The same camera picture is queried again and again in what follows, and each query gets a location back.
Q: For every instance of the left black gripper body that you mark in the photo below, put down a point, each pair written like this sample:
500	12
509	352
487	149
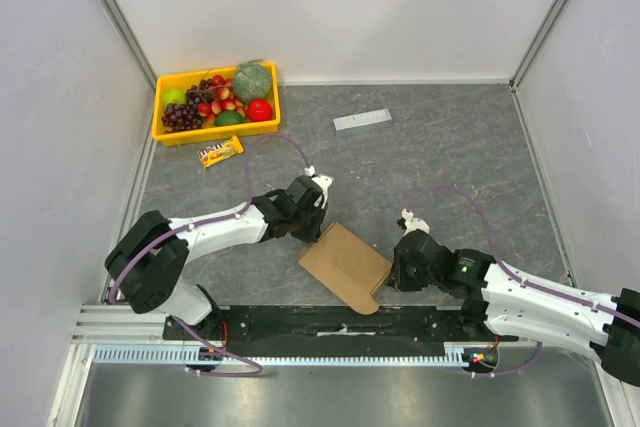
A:
307	223

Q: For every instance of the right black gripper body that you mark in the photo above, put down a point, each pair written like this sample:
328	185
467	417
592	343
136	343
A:
405	270

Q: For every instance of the brown cardboard box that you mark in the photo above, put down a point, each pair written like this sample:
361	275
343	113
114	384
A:
348	267

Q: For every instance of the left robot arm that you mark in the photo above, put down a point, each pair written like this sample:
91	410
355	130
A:
147	263

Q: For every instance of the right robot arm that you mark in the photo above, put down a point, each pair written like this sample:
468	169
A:
501	301

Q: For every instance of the yellow candy packet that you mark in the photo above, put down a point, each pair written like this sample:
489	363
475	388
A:
220	151

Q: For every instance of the grey slim carton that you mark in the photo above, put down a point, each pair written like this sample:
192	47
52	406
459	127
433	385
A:
361	122

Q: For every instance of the red apple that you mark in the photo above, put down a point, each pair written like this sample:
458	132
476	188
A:
259	110

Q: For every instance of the green avocado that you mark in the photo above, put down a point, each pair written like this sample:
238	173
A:
228	118

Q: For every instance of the red cherry cluster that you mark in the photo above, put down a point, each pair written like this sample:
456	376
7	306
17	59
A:
213	97

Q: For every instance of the green netted melon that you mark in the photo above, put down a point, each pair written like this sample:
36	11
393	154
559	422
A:
251	81

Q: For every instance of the dark purple grape bunch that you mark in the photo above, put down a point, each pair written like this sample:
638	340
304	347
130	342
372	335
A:
181	117

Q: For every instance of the green apple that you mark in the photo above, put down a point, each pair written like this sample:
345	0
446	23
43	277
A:
173	96

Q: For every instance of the yellow plastic bin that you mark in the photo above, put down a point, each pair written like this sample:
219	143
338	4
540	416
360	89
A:
209	132

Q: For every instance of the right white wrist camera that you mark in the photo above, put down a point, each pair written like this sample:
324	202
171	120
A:
409	222

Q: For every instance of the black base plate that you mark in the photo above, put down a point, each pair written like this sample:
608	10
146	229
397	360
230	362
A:
244	323

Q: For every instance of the slotted cable duct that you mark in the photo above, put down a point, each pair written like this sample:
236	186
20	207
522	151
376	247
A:
196	356

